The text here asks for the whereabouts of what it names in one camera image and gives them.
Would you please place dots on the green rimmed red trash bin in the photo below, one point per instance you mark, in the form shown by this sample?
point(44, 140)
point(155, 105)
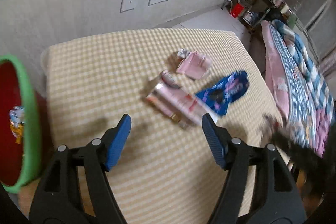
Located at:
point(20, 163)

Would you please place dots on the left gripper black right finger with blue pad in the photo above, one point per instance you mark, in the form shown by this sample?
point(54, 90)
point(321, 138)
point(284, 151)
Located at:
point(275, 196)

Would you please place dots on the paper ball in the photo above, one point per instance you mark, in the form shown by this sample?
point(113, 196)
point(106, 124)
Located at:
point(270, 121)

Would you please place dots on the yellow checkered tablecloth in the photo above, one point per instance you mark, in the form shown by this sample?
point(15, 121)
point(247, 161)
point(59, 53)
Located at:
point(166, 174)

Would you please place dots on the small pink wrapper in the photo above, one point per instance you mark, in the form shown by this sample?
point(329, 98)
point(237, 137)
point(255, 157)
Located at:
point(193, 64)

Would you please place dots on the pink cream snack box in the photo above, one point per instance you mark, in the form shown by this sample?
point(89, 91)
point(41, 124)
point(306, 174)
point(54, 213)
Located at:
point(176, 103)

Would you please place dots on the red bucket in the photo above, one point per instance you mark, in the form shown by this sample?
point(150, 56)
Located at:
point(236, 10)

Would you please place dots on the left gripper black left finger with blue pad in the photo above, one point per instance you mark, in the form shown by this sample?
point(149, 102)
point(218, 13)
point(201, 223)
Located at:
point(57, 198)

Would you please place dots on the blue oreo wrapper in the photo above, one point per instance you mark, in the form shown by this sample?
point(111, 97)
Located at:
point(225, 92)

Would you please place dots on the pink curtain right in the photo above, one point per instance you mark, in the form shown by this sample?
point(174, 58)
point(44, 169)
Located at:
point(327, 65)

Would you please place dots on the trash inside bin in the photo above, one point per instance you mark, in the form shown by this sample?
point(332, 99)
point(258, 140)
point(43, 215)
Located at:
point(17, 123)

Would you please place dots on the bed with pink sheet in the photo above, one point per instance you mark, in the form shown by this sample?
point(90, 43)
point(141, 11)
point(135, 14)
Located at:
point(280, 74)

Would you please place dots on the dark metal shelf rack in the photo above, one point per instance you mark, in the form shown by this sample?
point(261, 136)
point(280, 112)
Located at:
point(254, 12)

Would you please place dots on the window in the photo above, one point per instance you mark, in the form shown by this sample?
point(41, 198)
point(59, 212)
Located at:
point(317, 18)

